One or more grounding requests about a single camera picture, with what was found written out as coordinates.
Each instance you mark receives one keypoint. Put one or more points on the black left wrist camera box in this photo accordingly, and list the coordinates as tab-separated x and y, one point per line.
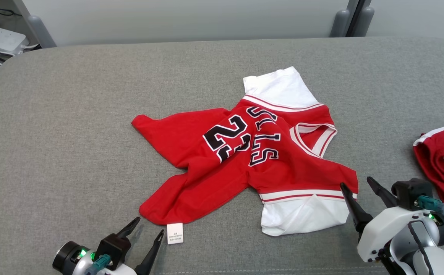
111	246

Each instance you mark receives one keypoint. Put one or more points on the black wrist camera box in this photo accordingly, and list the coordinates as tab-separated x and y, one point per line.
409	193
111	246

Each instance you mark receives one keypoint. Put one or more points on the grey rounded partition foot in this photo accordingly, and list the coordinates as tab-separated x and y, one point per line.
364	22
339	23
42	32

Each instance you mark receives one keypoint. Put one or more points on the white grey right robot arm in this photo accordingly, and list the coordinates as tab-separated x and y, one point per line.
432	263

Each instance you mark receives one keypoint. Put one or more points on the red white number 23 jersey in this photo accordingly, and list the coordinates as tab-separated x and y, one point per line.
283	164

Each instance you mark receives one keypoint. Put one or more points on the grey fabric sofa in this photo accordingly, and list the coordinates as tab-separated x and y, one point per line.
73	133

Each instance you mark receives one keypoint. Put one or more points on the red shorts with white stripes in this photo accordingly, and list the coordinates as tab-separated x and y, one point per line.
439	168

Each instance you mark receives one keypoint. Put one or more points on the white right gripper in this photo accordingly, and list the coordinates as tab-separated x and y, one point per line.
382	229

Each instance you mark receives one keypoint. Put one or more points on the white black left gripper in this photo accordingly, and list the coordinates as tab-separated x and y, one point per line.
122	271

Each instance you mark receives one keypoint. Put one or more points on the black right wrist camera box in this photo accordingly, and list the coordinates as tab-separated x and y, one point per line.
409	193

